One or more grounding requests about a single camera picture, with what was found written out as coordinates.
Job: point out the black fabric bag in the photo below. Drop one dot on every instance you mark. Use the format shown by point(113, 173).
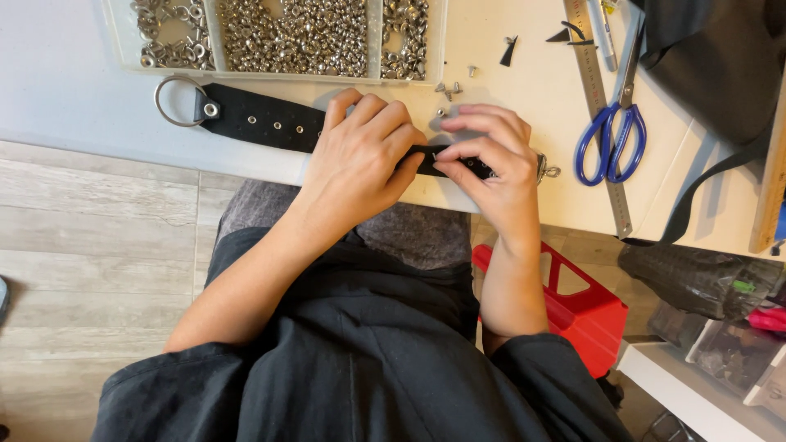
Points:
point(706, 67)

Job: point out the silver belt clasp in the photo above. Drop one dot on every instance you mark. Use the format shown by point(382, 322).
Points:
point(542, 167)

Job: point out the person's right hand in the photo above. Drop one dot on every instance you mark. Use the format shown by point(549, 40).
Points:
point(506, 178)

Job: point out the heap of small silver rivets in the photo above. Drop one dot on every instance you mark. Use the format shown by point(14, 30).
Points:
point(295, 37)

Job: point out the steel ruler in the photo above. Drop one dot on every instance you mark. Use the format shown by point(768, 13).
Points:
point(599, 104)

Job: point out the white shelf with clear bins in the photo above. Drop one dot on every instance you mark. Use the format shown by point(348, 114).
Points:
point(706, 368)

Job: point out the wooden board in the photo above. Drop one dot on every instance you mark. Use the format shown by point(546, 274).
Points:
point(770, 190)

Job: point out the clear plastic compartment box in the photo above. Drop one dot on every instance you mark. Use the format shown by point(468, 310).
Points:
point(374, 37)

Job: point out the person's black shirt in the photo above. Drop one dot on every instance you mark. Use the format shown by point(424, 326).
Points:
point(368, 356)

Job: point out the black leather scrap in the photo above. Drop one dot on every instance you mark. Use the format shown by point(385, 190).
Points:
point(575, 28)
point(559, 36)
point(509, 52)

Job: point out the person's grey trousers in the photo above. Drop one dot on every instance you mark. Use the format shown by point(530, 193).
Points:
point(417, 236)

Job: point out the white marker pen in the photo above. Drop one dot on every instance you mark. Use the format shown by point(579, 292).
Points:
point(603, 37)

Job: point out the person's left hand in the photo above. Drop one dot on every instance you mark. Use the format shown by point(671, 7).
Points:
point(356, 166)

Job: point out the heap of silver rivet caps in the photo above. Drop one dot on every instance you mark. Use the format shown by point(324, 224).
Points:
point(405, 43)

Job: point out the black plastic bag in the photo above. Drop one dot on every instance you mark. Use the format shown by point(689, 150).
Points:
point(688, 279)

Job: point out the red plastic stool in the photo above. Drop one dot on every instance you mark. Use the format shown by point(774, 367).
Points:
point(583, 319)

